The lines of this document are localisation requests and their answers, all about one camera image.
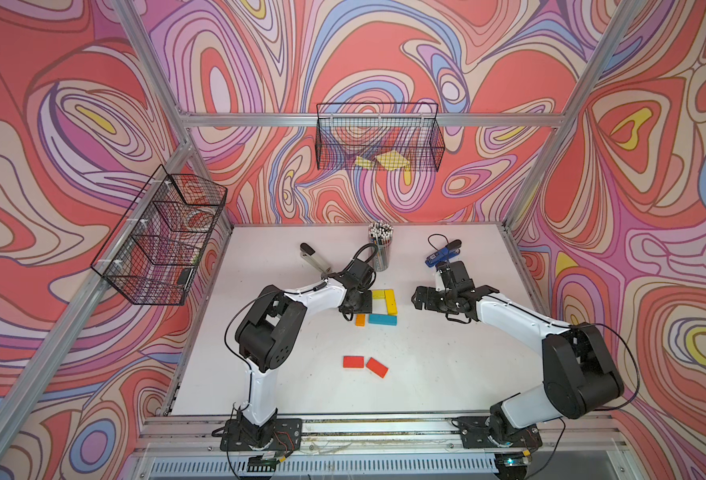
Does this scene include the teal block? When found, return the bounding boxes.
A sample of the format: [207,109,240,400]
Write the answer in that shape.
[368,314,397,326]

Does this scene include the black wire basket left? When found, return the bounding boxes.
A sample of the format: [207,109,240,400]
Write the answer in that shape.
[90,166,227,306]

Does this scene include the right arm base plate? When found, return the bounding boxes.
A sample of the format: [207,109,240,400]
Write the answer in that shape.
[449,415,543,451]

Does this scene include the yellow sticky notes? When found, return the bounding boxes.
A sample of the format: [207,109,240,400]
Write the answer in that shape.
[353,150,410,171]

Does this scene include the grey stapler black handle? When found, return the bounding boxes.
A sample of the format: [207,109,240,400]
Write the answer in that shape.
[300,242,332,276]

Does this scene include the clear cup of pencils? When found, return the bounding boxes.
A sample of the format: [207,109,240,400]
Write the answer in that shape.
[368,221,394,273]

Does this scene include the aluminium rail front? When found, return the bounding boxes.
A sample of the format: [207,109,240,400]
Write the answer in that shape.
[134,411,629,456]

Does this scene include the blue stapler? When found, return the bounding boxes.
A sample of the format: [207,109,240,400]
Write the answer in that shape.
[425,239,462,267]

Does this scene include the black wire basket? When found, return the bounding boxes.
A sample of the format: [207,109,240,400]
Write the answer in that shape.
[315,100,446,172]
[90,166,227,306]

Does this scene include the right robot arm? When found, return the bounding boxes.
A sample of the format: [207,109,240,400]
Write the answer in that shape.
[411,240,625,446]

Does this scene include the black wire basket back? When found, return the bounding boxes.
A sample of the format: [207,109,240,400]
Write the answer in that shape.
[315,100,446,172]

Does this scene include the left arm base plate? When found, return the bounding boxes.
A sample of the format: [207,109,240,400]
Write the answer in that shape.
[220,418,303,453]

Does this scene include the yellow block vertical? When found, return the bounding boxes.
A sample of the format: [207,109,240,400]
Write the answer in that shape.
[384,289,398,316]

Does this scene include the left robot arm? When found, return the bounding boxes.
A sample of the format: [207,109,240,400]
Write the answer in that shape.
[232,242,379,428]

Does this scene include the red block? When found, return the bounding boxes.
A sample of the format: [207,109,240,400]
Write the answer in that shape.
[342,356,366,369]
[365,358,389,378]

